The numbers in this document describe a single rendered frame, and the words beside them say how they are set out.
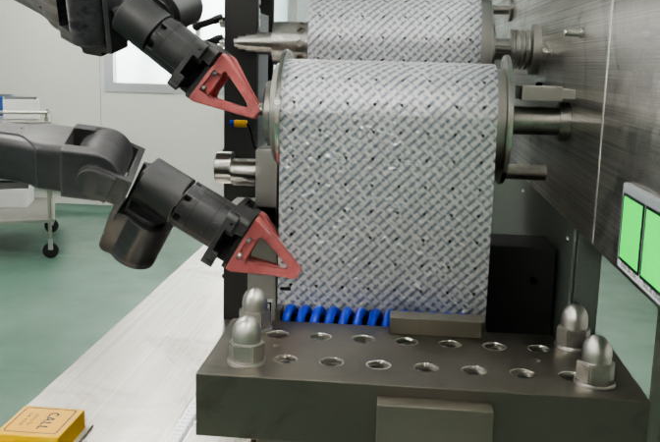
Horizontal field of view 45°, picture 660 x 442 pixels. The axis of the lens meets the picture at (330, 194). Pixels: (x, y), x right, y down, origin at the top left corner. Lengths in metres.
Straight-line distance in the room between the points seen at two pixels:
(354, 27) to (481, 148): 0.32
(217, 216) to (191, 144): 5.82
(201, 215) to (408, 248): 0.23
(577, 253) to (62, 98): 6.32
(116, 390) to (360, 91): 0.48
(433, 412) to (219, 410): 0.19
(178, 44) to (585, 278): 0.54
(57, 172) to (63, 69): 6.13
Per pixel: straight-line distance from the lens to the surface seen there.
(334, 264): 0.89
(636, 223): 0.65
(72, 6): 1.03
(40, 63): 7.10
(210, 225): 0.88
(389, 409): 0.71
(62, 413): 0.95
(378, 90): 0.87
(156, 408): 1.00
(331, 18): 1.12
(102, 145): 0.89
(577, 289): 0.94
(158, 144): 6.77
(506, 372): 0.77
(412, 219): 0.88
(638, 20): 0.71
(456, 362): 0.78
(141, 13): 0.98
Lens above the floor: 1.31
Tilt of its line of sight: 10 degrees down
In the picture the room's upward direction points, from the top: 1 degrees clockwise
